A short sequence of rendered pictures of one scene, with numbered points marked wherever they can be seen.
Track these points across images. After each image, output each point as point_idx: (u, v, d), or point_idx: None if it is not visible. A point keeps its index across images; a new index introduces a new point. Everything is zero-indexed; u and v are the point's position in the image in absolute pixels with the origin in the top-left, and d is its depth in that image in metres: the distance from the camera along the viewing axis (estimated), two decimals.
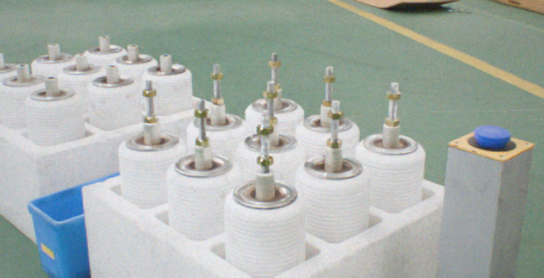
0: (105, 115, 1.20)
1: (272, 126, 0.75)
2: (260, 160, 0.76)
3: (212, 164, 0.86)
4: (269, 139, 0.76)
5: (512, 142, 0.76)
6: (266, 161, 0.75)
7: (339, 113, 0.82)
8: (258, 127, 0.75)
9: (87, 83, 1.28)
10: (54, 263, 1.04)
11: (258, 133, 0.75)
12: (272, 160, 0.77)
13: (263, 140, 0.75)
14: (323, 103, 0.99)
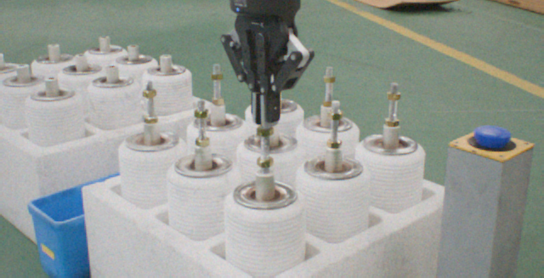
0: (105, 115, 1.20)
1: (261, 125, 0.76)
2: (273, 159, 0.76)
3: (212, 164, 0.86)
4: (263, 139, 0.76)
5: (512, 142, 0.76)
6: (270, 157, 0.77)
7: (339, 113, 0.82)
8: (271, 128, 0.75)
9: (87, 83, 1.28)
10: (54, 263, 1.04)
11: (271, 133, 0.75)
12: (259, 160, 0.77)
13: (269, 140, 0.76)
14: (323, 103, 0.99)
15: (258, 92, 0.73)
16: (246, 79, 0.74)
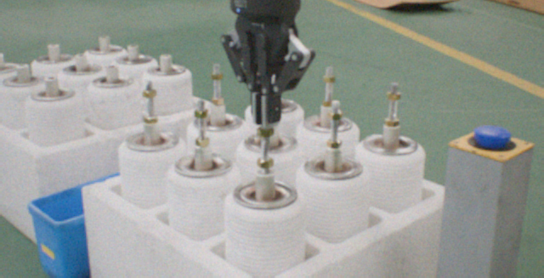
0: (105, 115, 1.20)
1: (260, 130, 0.74)
2: None
3: (212, 164, 0.86)
4: (263, 143, 0.75)
5: (512, 142, 0.76)
6: (258, 158, 0.77)
7: (339, 113, 0.82)
8: None
9: (87, 83, 1.28)
10: (54, 263, 1.04)
11: (265, 131, 0.76)
12: (263, 166, 0.76)
13: (263, 140, 0.76)
14: (323, 103, 0.99)
15: (257, 92, 0.74)
16: (246, 80, 0.75)
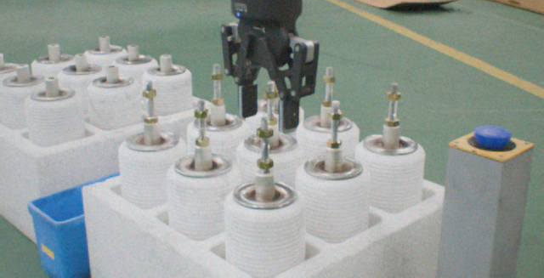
0: (105, 115, 1.20)
1: (272, 129, 0.75)
2: (258, 162, 0.76)
3: (212, 164, 0.86)
4: (269, 143, 0.76)
5: (512, 142, 0.76)
6: (264, 163, 0.76)
7: (339, 113, 0.82)
8: (257, 129, 0.75)
9: (87, 83, 1.28)
10: (54, 263, 1.04)
11: (257, 135, 0.75)
12: (272, 163, 0.77)
13: (263, 143, 0.75)
14: (323, 103, 0.99)
15: (244, 85, 0.75)
16: (233, 73, 0.76)
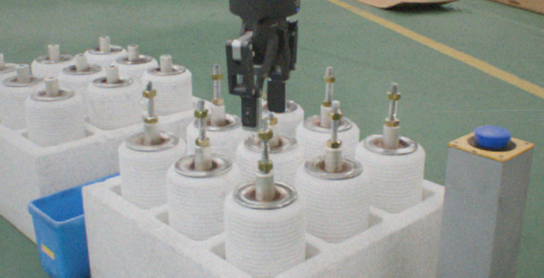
0: (105, 115, 1.20)
1: (258, 132, 0.75)
2: None
3: (212, 164, 0.86)
4: (262, 145, 0.75)
5: (512, 142, 0.76)
6: (259, 160, 0.77)
7: (339, 113, 0.82)
8: None
9: (87, 83, 1.28)
10: (54, 263, 1.04)
11: (267, 133, 0.76)
12: (260, 167, 0.76)
13: (263, 142, 0.76)
14: (323, 103, 0.99)
15: (257, 96, 0.70)
16: (250, 92, 0.68)
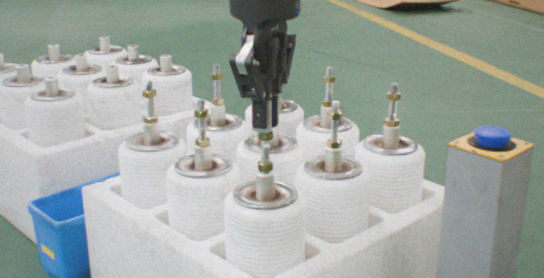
0: (105, 115, 1.20)
1: (271, 133, 0.75)
2: (257, 164, 0.76)
3: (212, 164, 0.86)
4: (269, 145, 0.76)
5: (512, 142, 0.76)
6: (263, 166, 0.76)
7: (339, 113, 0.82)
8: (257, 132, 0.75)
9: (87, 83, 1.28)
10: (54, 263, 1.04)
11: (257, 137, 0.75)
12: (272, 167, 0.77)
13: (262, 145, 0.75)
14: (323, 103, 0.99)
15: (267, 99, 0.73)
16: (261, 94, 0.71)
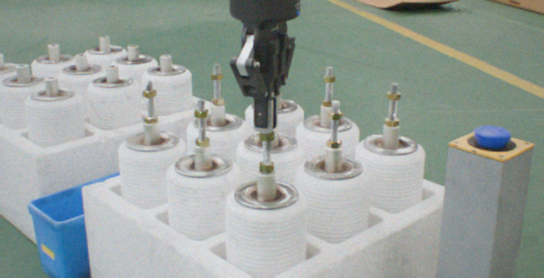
0: (105, 115, 1.20)
1: None
2: (273, 166, 0.76)
3: (212, 164, 0.86)
4: (266, 144, 0.76)
5: (512, 142, 0.76)
6: (274, 163, 0.77)
7: (339, 113, 0.82)
8: (270, 134, 0.74)
9: (87, 83, 1.28)
10: (54, 263, 1.04)
11: (270, 140, 0.75)
12: (263, 164, 0.77)
13: (270, 146, 0.76)
14: (323, 103, 0.99)
15: (269, 99, 0.73)
16: (263, 93, 0.71)
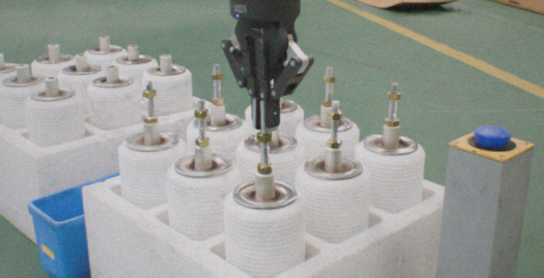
0: (105, 115, 1.20)
1: (257, 133, 0.75)
2: None
3: (212, 164, 0.86)
4: (261, 147, 0.76)
5: (512, 142, 0.76)
6: (260, 162, 0.77)
7: (339, 113, 0.82)
8: None
9: (87, 83, 1.28)
10: (54, 263, 1.04)
11: (269, 136, 0.76)
12: (258, 170, 0.76)
13: (264, 144, 0.76)
14: (323, 103, 0.99)
15: (258, 97, 0.74)
16: (246, 84, 0.75)
